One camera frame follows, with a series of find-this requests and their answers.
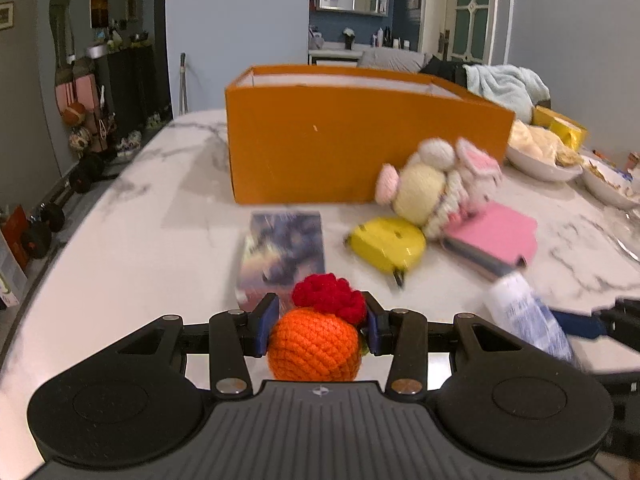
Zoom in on light blue fleece blanket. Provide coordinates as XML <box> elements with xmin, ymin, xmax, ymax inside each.
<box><xmin>463</xmin><ymin>64</ymin><xmax>551</xmax><ymax>124</ymax></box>

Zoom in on white cream tube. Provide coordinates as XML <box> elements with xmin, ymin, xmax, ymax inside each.
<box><xmin>485</xmin><ymin>272</ymin><xmax>576</xmax><ymax>364</ymax></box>

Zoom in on broom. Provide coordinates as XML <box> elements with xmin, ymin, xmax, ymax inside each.
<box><xmin>179</xmin><ymin>52</ymin><xmax>189</xmax><ymax>115</ymax></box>

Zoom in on black jacket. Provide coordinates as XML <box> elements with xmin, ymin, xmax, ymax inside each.
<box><xmin>420</xmin><ymin>56</ymin><xmax>468</xmax><ymax>88</ymax></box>

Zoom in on pink wallet case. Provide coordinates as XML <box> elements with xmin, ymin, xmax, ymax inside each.
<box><xmin>440</xmin><ymin>203</ymin><xmax>538</xmax><ymax>281</ymax></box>

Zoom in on orange crochet ball toy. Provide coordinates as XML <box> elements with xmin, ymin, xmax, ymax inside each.
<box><xmin>267</xmin><ymin>273</ymin><xmax>367</xmax><ymax>382</ymax></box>

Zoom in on glass panel door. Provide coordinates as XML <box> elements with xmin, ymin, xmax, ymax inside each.
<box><xmin>440</xmin><ymin>0</ymin><xmax>498</xmax><ymax>64</ymax></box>

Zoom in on black dumbbell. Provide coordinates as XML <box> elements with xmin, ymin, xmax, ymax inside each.
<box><xmin>21</xmin><ymin>203</ymin><xmax>66</xmax><ymax>259</ymax></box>

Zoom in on white bowl with fries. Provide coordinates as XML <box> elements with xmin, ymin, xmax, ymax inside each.
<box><xmin>582</xmin><ymin>156</ymin><xmax>639</xmax><ymax>210</ymax></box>

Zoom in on grey puffer jacket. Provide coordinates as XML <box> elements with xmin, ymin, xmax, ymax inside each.
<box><xmin>357</xmin><ymin>47</ymin><xmax>433</xmax><ymax>74</ymax></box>

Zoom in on white bowl with buns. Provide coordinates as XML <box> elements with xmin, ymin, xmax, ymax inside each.
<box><xmin>506</xmin><ymin>119</ymin><xmax>582</xmax><ymax>183</ymax></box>

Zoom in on yellow bowl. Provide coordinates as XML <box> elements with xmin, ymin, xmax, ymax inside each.
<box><xmin>532</xmin><ymin>105</ymin><xmax>588</xmax><ymax>151</ymax></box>

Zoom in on clear glass plate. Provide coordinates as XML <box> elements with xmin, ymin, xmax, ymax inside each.
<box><xmin>600</xmin><ymin>206</ymin><xmax>640</xmax><ymax>263</ymax></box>

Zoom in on dark hallway cabinet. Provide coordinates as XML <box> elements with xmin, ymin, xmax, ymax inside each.
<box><xmin>93</xmin><ymin>46</ymin><xmax>160</xmax><ymax>136</ymax></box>

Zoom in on orange storage box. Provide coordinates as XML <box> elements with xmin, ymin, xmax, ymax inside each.
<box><xmin>226</xmin><ymin>65</ymin><xmax>515</xmax><ymax>205</ymax></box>

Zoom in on yellow tape measure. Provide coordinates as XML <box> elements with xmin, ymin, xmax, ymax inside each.
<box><xmin>344</xmin><ymin>217</ymin><xmax>426</xmax><ymax>288</ymax></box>

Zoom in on crochet bunny doll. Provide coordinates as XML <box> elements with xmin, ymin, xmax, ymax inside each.
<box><xmin>374</xmin><ymin>138</ymin><xmax>502</xmax><ymax>240</ymax></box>

